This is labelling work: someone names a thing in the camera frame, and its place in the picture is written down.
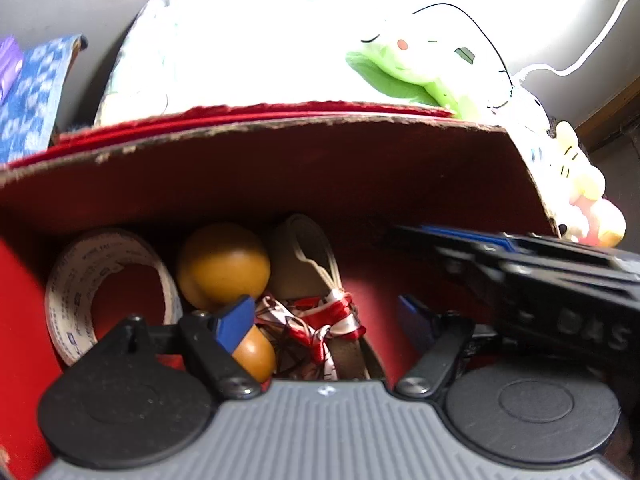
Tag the light green pillow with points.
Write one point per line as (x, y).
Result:
(181, 54)

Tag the white fluffy plush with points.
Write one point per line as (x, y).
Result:
(522, 116)

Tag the yellow tiger plush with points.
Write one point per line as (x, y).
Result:
(586, 216)

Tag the purple plastic package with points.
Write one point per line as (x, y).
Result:
(11, 63)

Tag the large red cardboard box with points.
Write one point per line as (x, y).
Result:
(352, 168)

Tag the blue white patterned cloth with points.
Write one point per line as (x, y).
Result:
(29, 112)

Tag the orange gourd ornament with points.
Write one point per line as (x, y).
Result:
(219, 264)

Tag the green frog plush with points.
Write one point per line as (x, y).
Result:
(419, 67)

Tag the red white ribbon bundle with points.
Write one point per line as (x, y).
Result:
(316, 337)

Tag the white printed tape roll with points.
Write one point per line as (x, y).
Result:
(99, 280)

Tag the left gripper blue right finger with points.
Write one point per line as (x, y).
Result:
(419, 324)

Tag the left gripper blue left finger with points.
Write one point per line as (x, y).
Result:
(231, 324)

